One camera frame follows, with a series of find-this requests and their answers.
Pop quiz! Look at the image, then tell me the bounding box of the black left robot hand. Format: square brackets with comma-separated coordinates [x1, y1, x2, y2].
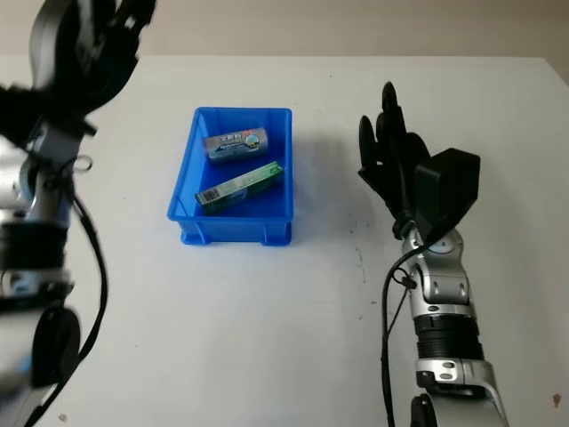
[28, 0, 159, 124]

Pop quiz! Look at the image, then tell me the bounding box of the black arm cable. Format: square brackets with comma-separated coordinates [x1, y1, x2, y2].
[33, 153, 110, 427]
[379, 164, 430, 427]

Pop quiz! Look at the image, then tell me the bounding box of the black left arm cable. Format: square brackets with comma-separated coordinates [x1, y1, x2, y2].
[33, 153, 110, 427]

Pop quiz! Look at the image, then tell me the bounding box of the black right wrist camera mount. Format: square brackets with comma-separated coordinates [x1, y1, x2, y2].
[413, 149, 482, 245]

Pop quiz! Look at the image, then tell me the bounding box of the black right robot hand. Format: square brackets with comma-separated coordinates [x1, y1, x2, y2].
[357, 82, 439, 224]

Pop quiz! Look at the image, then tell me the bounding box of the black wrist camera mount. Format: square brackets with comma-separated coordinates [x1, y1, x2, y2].
[413, 149, 482, 245]
[0, 82, 99, 150]

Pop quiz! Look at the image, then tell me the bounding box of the blue plastic tray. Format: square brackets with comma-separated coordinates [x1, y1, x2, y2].
[166, 106, 294, 247]

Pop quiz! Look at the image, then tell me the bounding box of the long green cardboard box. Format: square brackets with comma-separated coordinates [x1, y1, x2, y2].
[194, 161, 285, 217]

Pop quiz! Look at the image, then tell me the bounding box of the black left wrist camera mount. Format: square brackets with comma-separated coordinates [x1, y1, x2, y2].
[0, 82, 99, 150]

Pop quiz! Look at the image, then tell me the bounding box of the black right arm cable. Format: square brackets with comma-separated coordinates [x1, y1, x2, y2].
[379, 164, 430, 427]

